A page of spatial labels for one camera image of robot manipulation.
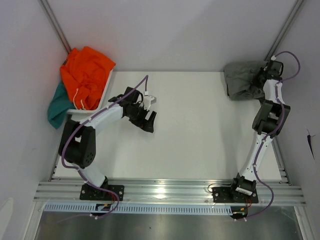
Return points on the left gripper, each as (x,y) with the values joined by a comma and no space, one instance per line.
(146,124)

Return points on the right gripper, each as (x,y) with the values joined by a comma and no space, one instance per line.
(263,71)

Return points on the grey shorts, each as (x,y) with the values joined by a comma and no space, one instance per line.
(241,79)

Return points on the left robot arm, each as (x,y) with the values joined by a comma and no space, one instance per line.
(78,146)

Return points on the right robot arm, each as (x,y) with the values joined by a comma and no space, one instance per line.
(266,125)

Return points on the orange shorts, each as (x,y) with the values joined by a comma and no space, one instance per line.
(85,74)

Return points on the teal shorts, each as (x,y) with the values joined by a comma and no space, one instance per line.
(59,106)

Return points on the white plastic basket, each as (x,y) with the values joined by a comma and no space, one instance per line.
(103,100)

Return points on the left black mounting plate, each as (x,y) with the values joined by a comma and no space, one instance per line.
(89,193)

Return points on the black mounting plate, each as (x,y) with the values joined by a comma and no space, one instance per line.
(89,193)
(223,195)

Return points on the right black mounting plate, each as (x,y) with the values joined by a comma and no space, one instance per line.
(223,195)

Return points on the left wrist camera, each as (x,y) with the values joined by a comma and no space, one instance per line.
(148,100)

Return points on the right aluminium corner post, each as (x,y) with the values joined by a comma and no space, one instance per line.
(289,22)

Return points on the aluminium corner post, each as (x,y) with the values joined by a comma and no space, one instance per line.
(48,11)
(289,22)

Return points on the slotted cable duct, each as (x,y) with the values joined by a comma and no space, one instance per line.
(132,208)

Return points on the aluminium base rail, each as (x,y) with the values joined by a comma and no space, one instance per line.
(166,191)

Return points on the left aluminium corner post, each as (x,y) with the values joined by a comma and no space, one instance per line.
(48,11)

